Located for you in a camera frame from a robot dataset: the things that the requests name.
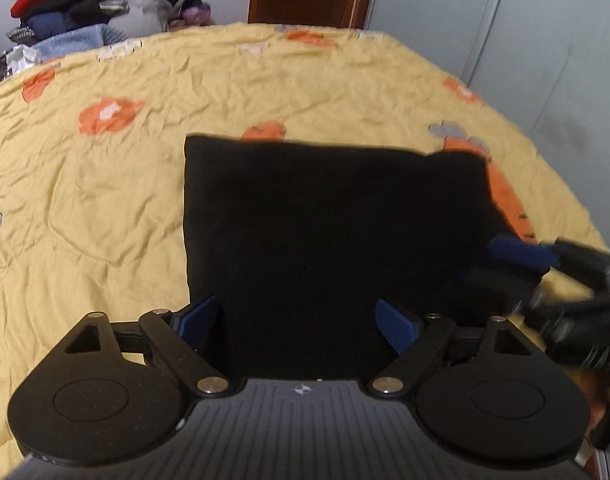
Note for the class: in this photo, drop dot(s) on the black pants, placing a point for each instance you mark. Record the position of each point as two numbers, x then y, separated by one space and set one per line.
335 240

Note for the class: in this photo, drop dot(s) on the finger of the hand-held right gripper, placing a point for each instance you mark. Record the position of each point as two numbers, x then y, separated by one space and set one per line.
500 282
522 252

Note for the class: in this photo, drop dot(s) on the grey plastic bag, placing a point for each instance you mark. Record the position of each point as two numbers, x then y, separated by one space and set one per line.
142 10

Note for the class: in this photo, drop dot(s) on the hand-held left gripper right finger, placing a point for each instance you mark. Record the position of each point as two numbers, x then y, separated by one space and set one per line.
397 325

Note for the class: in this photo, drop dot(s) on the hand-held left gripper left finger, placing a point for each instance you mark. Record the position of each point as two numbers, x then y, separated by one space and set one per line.
197 322

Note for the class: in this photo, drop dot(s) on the yellow floral bed sheet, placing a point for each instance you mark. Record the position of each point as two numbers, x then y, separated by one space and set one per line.
110 185

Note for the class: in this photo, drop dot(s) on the white and black cloth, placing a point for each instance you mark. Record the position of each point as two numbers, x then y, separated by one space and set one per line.
12 60

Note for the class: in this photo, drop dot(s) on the light blue blanket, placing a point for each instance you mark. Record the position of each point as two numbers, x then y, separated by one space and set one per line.
80 40

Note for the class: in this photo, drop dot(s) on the purple bag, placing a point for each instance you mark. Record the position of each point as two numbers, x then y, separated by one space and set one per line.
192 14

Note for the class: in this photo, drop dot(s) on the pale sliding wardrobe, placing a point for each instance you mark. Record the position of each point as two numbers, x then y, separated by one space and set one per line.
535 35

